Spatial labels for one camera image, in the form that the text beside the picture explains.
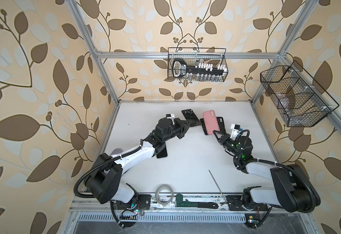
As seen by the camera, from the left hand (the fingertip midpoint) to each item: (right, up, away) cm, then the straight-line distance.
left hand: (194, 120), depth 74 cm
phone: (-2, +2, +5) cm, 6 cm away
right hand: (+12, -8, +10) cm, 18 cm away
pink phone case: (+12, -1, +14) cm, 19 cm away
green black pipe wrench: (-7, -42, 0) cm, 43 cm away
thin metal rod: (+16, -43, +1) cm, 46 cm away
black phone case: (+24, -4, +34) cm, 42 cm away
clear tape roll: (-18, -36, +3) cm, 40 cm away
